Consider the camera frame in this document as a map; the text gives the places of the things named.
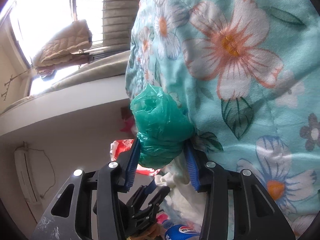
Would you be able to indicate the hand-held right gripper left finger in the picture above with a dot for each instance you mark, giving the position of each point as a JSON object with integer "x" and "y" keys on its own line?
{"x": 132, "y": 165}

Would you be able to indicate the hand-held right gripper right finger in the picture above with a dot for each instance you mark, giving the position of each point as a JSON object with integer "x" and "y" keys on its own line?
{"x": 192, "y": 170}

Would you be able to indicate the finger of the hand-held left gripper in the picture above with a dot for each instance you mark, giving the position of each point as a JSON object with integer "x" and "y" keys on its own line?
{"x": 161, "y": 195}
{"x": 150, "y": 188}

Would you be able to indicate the clear bottle with blue label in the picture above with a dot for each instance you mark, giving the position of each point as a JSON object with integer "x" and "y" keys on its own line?
{"x": 182, "y": 231}

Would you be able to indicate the green plastic bag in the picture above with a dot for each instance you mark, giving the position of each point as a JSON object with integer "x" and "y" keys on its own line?
{"x": 160, "y": 122}

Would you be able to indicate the red and white plastic bag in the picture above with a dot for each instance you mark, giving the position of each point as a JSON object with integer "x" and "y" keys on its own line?
{"x": 121, "y": 147}

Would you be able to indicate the white air conditioner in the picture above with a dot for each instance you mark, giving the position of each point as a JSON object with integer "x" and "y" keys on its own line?
{"x": 26, "y": 172}

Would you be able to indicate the floral turquoise blanket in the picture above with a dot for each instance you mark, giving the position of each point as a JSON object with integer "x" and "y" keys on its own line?
{"x": 237, "y": 67}

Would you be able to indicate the blue hanging cloth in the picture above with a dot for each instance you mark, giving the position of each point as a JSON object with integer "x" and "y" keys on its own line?
{"x": 47, "y": 73}

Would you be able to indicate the beige padded jacket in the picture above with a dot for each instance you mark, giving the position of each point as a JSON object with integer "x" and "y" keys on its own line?
{"x": 62, "y": 47}

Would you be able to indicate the beige slatted window guard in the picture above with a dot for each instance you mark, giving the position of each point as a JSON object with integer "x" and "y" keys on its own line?
{"x": 120, "y": 12}

